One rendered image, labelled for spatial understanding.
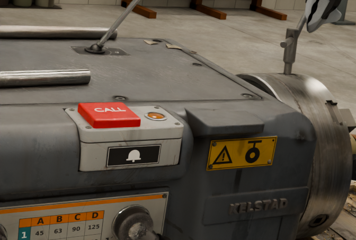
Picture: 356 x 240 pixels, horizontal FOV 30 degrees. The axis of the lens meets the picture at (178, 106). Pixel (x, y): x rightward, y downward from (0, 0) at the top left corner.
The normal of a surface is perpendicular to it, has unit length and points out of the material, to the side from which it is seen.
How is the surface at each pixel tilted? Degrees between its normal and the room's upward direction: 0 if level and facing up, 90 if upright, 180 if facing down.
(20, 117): 0
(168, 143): 90
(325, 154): 66
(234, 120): 0
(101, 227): 90
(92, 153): 90
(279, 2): 90
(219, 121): 0
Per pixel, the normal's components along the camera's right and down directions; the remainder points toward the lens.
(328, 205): 0.42, 0.50
